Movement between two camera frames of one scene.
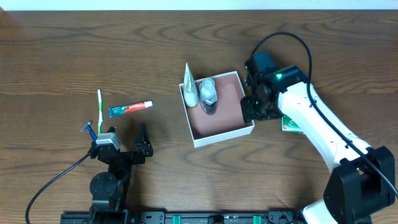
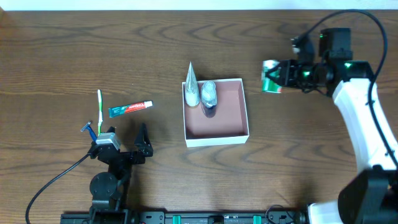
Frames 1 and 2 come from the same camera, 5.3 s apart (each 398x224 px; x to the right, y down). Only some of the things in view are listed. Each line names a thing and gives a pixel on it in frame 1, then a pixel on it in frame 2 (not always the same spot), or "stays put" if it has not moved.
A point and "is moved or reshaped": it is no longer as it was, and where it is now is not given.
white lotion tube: x=191 y=96 is moved or reshaped
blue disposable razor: x=91 y=131 stays put
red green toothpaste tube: x=117 y=111 stays put
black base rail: x=246 y=217 stays put
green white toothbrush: x=100 y=111 stays put
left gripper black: x=125 y=156 stays put
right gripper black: x=249 y=109 → x=292 y=73
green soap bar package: x=288 y=125 is moved or reshaped
